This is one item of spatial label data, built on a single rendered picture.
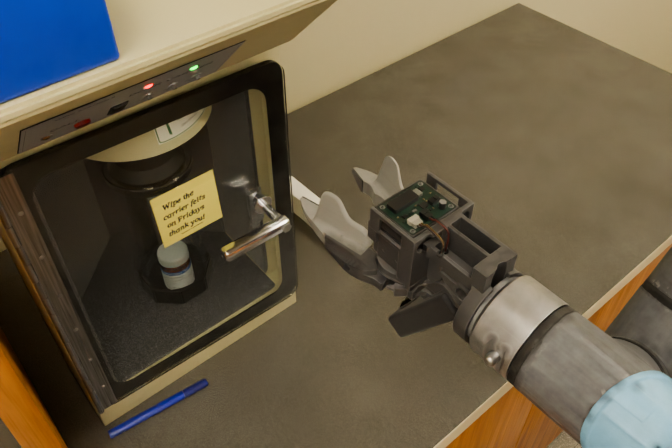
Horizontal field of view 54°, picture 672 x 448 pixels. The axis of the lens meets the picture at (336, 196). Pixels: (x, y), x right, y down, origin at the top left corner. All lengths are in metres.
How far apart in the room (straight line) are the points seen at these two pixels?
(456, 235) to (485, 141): 0.82
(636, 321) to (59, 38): 0.48
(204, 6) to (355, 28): 0.92
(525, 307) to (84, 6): 0.37
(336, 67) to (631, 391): 1.10
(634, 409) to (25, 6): 0.46
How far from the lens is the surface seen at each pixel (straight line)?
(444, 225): 0.53
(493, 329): 0.51
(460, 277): 0.53
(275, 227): 0.77
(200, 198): 0.74
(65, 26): 0.47
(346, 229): 0.59
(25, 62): 0.47
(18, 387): 0.69
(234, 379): 0.97
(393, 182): 0.62
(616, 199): 1.29
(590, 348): 0.50
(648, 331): 0.58
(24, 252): 0.68
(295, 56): 1.37
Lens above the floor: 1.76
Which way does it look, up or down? 44 degrees down
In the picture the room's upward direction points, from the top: straight up
